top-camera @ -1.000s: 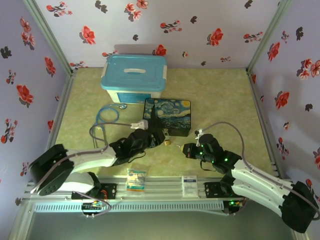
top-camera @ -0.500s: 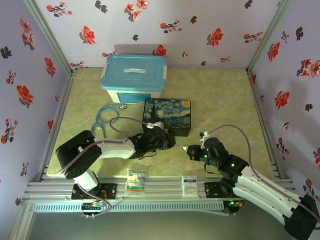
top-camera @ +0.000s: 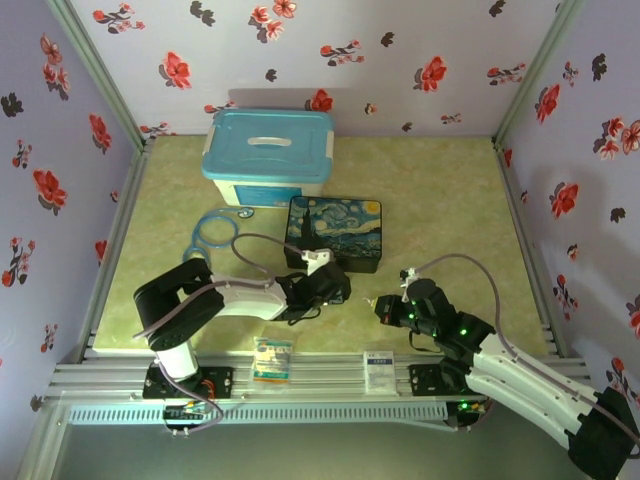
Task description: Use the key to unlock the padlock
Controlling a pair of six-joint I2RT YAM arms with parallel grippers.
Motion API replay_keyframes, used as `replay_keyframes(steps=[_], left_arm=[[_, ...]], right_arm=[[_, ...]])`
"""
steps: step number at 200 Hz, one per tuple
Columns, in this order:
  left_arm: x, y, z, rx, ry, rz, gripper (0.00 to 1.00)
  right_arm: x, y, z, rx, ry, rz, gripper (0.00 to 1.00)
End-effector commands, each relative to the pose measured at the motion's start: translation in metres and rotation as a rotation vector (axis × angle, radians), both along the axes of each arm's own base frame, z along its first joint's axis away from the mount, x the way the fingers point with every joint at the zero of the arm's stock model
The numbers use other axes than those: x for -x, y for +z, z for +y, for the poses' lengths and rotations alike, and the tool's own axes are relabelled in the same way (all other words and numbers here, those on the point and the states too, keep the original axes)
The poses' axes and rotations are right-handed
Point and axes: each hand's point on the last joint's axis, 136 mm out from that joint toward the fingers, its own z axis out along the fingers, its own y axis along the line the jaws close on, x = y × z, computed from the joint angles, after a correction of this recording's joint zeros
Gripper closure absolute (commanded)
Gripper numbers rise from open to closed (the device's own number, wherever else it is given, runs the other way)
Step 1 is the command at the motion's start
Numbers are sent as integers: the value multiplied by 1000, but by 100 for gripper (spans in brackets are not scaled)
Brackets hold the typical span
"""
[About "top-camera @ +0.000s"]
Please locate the aluminium frame rail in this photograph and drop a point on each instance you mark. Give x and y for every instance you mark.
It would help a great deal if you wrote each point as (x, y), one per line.
(320, 387)

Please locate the blue stethoscope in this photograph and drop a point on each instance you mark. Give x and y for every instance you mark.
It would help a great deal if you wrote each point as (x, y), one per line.
(217, 215)

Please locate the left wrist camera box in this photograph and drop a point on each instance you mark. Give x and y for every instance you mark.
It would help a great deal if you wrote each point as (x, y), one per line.
(315, 261)

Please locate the starry night tin box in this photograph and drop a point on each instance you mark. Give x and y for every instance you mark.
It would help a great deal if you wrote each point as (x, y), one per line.
(345, 230)

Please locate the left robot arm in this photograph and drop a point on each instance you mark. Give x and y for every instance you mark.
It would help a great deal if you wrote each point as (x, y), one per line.
(175, 310)

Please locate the clear plastic packet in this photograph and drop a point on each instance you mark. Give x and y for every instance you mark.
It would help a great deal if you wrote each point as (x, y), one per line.
(272, 360)

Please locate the small white card box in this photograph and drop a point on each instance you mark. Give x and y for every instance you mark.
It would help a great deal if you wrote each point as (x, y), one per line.
(380, 372)

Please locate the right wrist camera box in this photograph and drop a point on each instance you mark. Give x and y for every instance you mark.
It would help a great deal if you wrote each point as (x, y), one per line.
(409, 279)

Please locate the aluminium frame post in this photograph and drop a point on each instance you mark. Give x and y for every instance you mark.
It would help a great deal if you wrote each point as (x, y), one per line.
(95, 70)
(537, 70)

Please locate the blue lidded storage box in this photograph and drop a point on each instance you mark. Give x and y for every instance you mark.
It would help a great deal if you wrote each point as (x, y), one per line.
(267, 150)

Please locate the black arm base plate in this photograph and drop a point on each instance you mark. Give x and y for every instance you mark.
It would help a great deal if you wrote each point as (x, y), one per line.
(220, 382)
(425, 380)

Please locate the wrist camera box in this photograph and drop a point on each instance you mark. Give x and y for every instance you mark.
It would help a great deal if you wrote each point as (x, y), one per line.
(409, 279)
(315, 261)

